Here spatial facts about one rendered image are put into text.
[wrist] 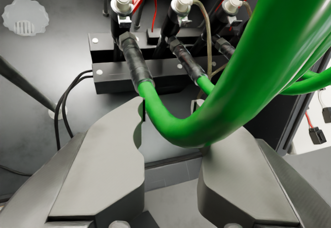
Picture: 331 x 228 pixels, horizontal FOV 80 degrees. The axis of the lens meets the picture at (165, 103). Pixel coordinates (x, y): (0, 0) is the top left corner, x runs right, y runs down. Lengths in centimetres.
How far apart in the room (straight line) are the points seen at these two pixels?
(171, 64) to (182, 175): 22
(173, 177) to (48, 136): 30
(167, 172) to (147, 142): 14
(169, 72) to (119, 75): 10
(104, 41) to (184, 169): 29
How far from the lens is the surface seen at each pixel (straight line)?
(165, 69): 41
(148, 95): 15
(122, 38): 24
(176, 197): 144
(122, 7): 28
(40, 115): 54
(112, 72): 39
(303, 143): 55
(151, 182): 40
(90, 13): 64
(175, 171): 41
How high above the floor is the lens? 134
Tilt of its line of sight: 70 degrees down
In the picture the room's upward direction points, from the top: 49 degrees clockwise
